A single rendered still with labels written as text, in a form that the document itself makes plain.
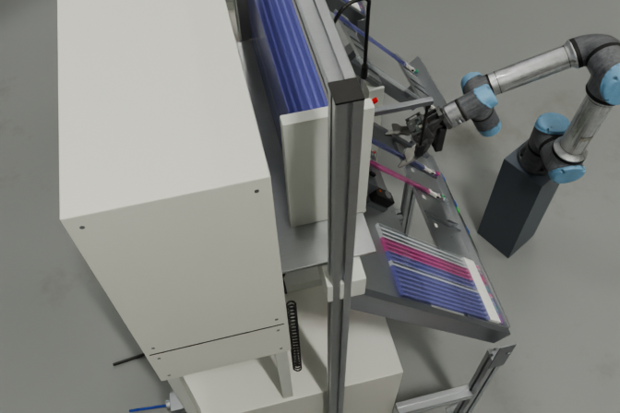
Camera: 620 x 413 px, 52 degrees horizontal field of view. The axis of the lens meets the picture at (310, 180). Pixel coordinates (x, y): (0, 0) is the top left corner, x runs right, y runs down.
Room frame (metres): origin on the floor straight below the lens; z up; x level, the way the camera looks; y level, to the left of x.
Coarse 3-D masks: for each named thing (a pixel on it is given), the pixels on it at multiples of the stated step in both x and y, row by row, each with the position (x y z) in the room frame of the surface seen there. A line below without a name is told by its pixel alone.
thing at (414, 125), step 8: (432, 112) 1.31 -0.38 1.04; (440, 112) 1.29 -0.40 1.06; (408, 120) 1.31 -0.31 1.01; (416, 120) 1.29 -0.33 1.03; (432, 120) 1.29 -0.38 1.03; (440, 120) 1.28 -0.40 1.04; (416, 128) 1.26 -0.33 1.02; (432, 128) 1.28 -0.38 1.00; (448, 128) 1.26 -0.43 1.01; (416, 136) 1.24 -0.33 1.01; (424, 136) 1.26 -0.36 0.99; (432, 136) 1.25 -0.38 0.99
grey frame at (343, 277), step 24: (336, 96) 0.58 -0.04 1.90; (360, 96) 0.57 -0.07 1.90; (336, 120) 0.56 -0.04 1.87; (360, 120) 0.57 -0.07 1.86; (336, 144) 0.56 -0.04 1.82; (360, 144) 0.57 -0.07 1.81; (336, 168) 0.56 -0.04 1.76; (336, 192) 0.56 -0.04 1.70; (408, 192) 1.39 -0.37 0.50; (336, 216) 0.56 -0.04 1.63; (408, 216) 1.40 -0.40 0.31; (336, 240) 0.56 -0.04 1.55; (336, 264) 0.56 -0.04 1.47; (360, 264) 0.61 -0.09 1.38; (336, 288) 0.56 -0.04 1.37; (360, 288) 0.58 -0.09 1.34; (336, 312) 0.57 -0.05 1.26; (336, 336) 0.57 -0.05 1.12; (336, 360) 0.57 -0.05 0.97; (336, 384) 0.57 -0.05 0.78; (480, 384) 0.67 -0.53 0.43; (336, 408) 0.58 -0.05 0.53; (456, 408) 0.70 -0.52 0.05
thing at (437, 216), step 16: (400, 144) 1.36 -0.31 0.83; (400, 160) 1.27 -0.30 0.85; (416, 160) 1.32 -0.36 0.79; (416, 176) 1.23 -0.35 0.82; (432, 176) 1.29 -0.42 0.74; (416, 192) 1.14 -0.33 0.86; (432, 208) 1.11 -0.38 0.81; (448, 208) 1.16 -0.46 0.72; (432, 224) 1.03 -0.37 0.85; (448, 224) 1.08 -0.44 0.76; (448, 240) 1.00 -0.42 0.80; (464, 256) 0.96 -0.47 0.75; (480, 320) 0.73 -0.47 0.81
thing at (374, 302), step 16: (352, 304) 0.61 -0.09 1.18; (368, 304) 0.62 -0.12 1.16; (384, 304) 0.63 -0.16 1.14; (400, 304) 0.64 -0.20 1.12; (416, 304) 0.66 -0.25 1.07; (400, 320) 0.64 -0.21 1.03; (416, 320) 0.65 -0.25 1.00; (432, 320) 0.66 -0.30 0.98; (448, 320) 0.67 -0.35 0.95; (464, 320) 0.69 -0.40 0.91; (480, 336) 0.70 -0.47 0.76; (496, 336) 0.71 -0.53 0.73
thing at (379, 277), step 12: (372, 168) 1.12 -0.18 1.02; (372, 216) 0.91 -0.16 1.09; (384, 216) 0.94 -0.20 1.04; (396, 216) 0.97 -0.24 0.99; (372, 228) 0.86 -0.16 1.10; (396, 228) 0.92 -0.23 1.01; (384, 252) 0.80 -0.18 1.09; (372, 264) 0.74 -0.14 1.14; (384, 264) 0.76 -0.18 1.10; (372, 276) 0.70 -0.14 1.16; (384, 276) 0.72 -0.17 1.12; (372, 288) 0.66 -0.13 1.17; (384, 288) 0.68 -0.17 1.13; (396, 288) 0.70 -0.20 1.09; (408, 300) 0.68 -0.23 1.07
